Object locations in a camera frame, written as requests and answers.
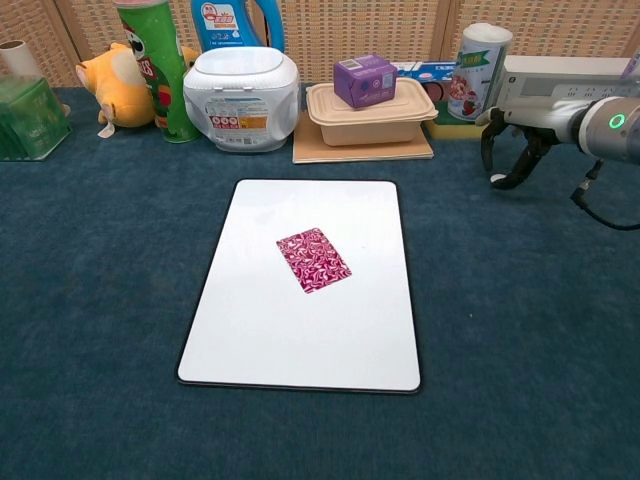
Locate teal felt table cover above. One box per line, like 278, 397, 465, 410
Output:
0, 84, 640, 480

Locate blue cookie snack box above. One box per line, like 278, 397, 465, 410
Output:
422, 82, 451, 104

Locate blue white toothpaste box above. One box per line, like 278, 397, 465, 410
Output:
389, 60, 459, 85

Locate white power strip box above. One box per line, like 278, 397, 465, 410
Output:
499, 54, 636, 109

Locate green transparent tea box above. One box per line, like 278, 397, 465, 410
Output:
0, 75, 74, 162

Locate blue detergent pump bottle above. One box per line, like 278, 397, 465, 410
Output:
190, 0, 286, 54

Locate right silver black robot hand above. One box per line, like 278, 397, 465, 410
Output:
474, 98, 585, 191

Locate orange plush toy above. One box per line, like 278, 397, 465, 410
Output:
75, 42, 201, 139

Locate white board black rim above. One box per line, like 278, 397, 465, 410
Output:
175, 178, 423, 396

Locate white wet wipes tub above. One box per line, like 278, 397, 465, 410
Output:
182, 47, 301, 154

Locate beige lidded lunch box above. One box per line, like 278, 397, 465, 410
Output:
305, 79, 439, 148

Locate cardboard paper tube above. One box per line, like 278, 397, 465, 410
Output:
0, 39, 42, 80

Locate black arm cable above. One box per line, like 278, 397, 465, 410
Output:
571, 159, 640, 231

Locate white strawberry print canister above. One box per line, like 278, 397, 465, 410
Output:
446, 22, 515, 123

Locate purple carton box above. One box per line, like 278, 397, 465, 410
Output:
333, 53, 399, 110

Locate yellow green sponge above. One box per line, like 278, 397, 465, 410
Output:
423, 104, 501, 141

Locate green Pringles can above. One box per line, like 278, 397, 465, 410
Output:
113, 0, 202, 145

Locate woven wicker folding screen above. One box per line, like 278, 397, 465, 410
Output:
0, 0, 640, 89

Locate pink patterned card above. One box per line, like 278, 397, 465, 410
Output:
275, 227, 354, 295

